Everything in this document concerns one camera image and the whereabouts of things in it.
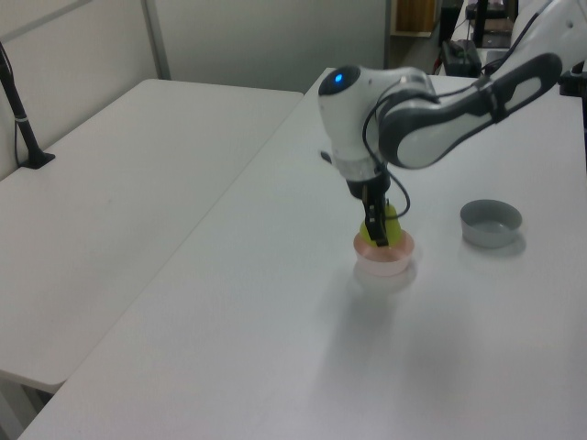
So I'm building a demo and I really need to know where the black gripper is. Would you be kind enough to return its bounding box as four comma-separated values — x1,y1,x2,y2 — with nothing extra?
346,170,392,249

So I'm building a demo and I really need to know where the green pear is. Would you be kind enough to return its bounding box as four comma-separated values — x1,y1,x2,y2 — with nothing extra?
359,202,405,249

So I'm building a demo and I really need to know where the pink bowl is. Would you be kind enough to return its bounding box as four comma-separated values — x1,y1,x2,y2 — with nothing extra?
352,231,416,277

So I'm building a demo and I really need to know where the grey bowl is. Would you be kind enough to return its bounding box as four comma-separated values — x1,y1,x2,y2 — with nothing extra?
460,198,525,249

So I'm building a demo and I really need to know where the black box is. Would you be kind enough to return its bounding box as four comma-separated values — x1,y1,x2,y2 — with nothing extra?
439,38,483,79

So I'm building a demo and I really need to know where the light wooden cabinet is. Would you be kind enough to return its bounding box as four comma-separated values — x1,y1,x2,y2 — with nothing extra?
395,0,437,36

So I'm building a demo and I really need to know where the black metal rack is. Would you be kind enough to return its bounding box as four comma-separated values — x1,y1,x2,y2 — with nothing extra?
465,0,520,50

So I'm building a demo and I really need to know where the black clamp block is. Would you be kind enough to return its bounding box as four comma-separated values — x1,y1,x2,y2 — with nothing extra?
557,68,587,98

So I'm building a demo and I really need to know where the white side table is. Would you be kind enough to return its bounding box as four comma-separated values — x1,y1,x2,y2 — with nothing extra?
0,78,305,387

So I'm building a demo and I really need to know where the black pole stand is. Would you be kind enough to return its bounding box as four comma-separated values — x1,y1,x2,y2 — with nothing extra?
0,40,57,171

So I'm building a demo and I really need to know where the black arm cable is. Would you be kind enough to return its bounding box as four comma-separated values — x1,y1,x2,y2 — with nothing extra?
360,76,487,219

